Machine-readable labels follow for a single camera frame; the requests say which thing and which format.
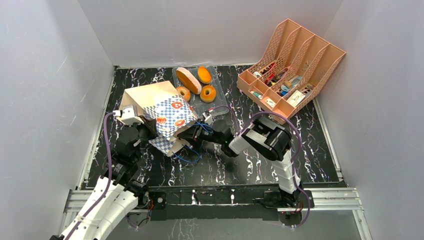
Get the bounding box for brown checkered paper bag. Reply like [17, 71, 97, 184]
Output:
[119, 81, 198, 157]

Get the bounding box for sugared orange fake donut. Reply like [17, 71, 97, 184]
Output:
[176, 86, 191, 102]

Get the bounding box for round orange fake bun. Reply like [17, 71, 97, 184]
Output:
[197, 66, 212, 85]

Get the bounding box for pink sugared bread slice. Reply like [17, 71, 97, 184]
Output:
[176, 67, 202, 95]

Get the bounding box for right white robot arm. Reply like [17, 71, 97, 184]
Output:
[177, 116, 302, 208]

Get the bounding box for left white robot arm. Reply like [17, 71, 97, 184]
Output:
[51, 119, 158, 240]

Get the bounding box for stationery items in rack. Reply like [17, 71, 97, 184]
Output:
[253, 61, 315, 104]

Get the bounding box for pink file organizer rack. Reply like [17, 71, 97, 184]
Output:
[237, 18, 346, 119]

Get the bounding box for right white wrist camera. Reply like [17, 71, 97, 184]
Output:
[202, 110, 213, 126]

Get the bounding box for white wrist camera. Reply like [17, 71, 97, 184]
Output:
[113, 105, 145, 126]
[202, 110, 213, 126]

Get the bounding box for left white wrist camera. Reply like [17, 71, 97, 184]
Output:
[113, 105, 145, 126]

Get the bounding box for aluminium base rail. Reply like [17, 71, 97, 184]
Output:
[58, 187, 373, 240]

